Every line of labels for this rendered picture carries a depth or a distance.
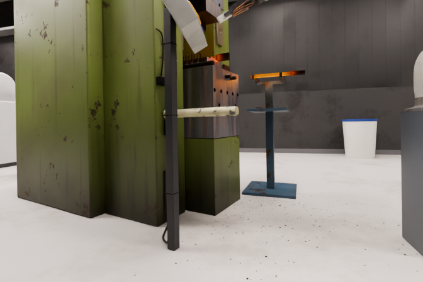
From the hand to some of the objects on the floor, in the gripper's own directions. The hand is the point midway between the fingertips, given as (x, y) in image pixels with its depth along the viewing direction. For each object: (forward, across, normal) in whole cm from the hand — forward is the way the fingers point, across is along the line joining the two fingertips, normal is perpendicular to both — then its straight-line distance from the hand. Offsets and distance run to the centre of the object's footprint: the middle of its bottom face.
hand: (224, 16), depth 118 cm
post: (+75, -9, -81) cm, 110 cm away
